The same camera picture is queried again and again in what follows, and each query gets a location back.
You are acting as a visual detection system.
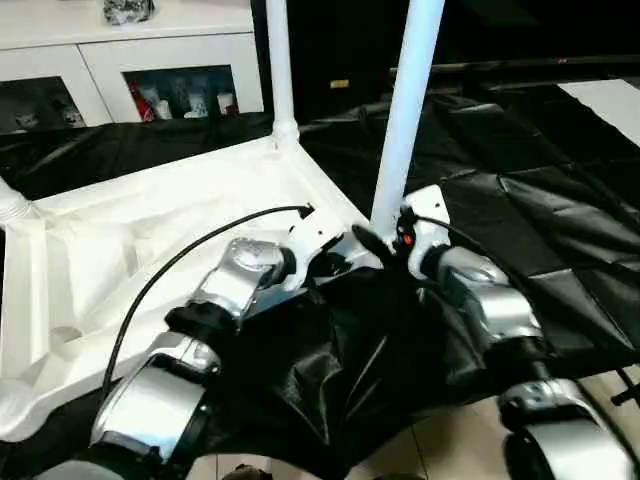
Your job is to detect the white plastic table top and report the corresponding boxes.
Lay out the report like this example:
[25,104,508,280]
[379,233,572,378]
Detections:
[0,135,386,443]

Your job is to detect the black table mat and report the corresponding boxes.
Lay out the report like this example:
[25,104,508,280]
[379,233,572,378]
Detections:
[0,88,640,479]

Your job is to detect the black low cabinet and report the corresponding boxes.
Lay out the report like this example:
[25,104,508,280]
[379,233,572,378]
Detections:
[258,0,640,109]

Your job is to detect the white flat sheet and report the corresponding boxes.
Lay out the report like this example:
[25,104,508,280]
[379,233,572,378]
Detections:
[556,80,640,126]

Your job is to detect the white glass-door cabinet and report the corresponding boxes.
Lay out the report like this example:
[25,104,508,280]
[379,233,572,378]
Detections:
[0,0,265,129]

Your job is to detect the clear crystal trophy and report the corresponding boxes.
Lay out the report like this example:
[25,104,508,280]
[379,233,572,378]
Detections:
[102,0,157,26]

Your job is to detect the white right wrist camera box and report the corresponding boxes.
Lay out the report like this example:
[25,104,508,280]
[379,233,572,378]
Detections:
[400,185,453,279]

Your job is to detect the black floor cables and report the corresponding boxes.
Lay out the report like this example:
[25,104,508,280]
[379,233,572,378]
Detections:
[610,368,640,406]

